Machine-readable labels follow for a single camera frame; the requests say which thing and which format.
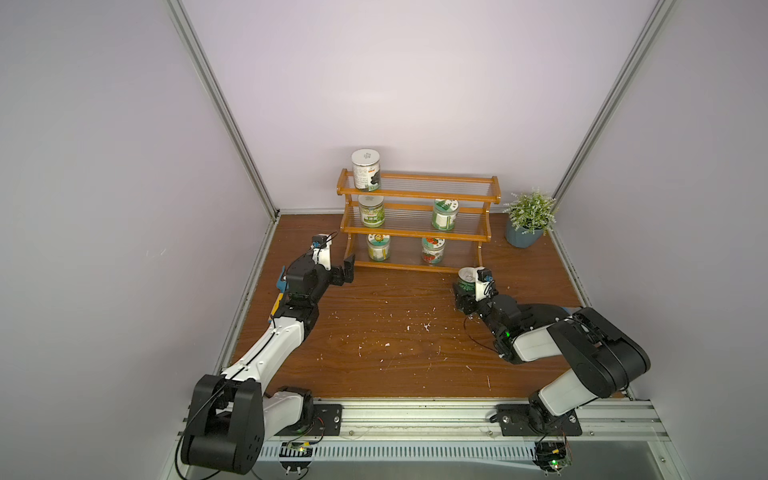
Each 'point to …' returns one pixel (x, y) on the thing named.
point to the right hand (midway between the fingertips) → (468, 277)
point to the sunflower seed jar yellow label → (378, 247)
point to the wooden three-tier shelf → (422, 222)
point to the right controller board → (552, 456)
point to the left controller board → (295, 457)
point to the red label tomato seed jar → (432, 251)
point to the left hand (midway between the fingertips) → (342, 251)
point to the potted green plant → (530, 217)
